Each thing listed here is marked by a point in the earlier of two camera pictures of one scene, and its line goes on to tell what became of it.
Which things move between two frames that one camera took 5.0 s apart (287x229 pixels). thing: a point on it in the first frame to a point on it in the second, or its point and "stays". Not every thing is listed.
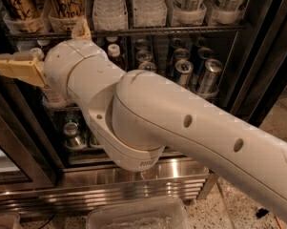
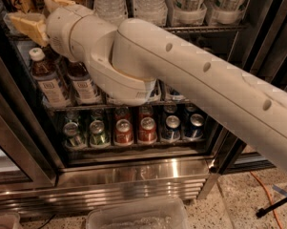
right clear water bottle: [150, 5] stays
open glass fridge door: [266, 66] stays
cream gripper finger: [80, 29] to [52, 3]
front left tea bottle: [50, 96] stays
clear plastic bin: [159, 214] stays
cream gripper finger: [22, 65] to [31, 25]
